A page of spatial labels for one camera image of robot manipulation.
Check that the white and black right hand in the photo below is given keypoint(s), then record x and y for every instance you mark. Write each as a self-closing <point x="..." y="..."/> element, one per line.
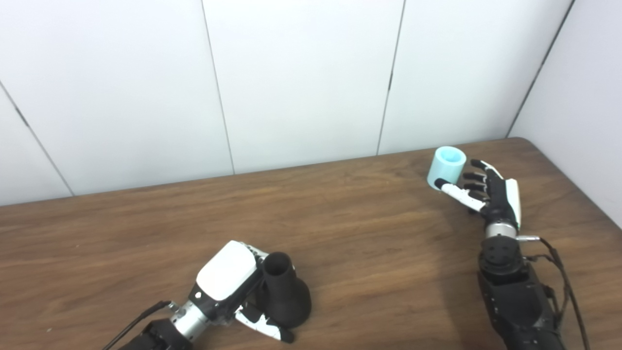
<point x="500" y="204"/>

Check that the white and black left hand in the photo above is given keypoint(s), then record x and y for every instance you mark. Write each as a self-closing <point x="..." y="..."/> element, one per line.
<point x="223" y="272"/>

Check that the light blue cylinder cup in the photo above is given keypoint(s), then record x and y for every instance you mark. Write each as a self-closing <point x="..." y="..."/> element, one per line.
<point x="447" y="167"/>

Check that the black flared nozzle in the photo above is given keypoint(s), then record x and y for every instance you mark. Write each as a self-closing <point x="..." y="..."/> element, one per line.
<point x="286" y="299"/>

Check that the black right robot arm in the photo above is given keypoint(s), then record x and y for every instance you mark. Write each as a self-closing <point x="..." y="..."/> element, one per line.
<point x="515" y="301"/>

